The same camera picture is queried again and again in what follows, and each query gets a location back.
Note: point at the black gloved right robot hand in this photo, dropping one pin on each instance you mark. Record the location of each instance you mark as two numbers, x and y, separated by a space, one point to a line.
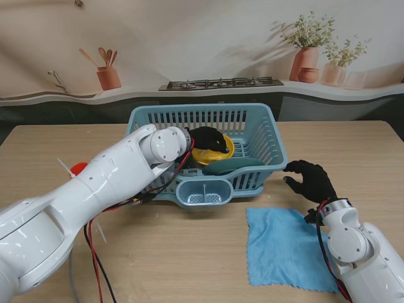
315 186

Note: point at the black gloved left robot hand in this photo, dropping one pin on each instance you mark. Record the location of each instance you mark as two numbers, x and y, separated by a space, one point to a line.
208 139

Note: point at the yellow plastic plate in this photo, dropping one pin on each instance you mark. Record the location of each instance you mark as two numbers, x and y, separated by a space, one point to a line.
208 158

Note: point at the teal plastic plate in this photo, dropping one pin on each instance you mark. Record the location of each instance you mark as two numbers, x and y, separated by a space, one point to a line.
227 166

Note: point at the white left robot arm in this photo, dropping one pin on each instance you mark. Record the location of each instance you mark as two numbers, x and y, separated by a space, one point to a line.
79 195

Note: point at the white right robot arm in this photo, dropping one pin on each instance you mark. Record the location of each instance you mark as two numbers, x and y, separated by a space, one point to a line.
363 246

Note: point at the light blue plastic dish basket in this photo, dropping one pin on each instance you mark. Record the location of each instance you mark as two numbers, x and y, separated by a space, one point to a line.
268 139

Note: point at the blue cleaning cloth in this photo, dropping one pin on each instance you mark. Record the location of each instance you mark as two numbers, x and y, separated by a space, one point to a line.
281 252

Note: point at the printed kitchen backdrop banner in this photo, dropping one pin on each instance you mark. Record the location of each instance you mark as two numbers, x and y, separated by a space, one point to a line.
202 38

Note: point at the orange plastic cup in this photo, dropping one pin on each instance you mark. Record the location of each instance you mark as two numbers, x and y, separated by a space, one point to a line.
79 166

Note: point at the white zip tie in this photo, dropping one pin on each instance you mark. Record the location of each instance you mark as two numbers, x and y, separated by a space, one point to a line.
101 233
66 167

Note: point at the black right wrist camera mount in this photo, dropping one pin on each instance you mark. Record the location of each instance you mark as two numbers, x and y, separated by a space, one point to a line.
312 217

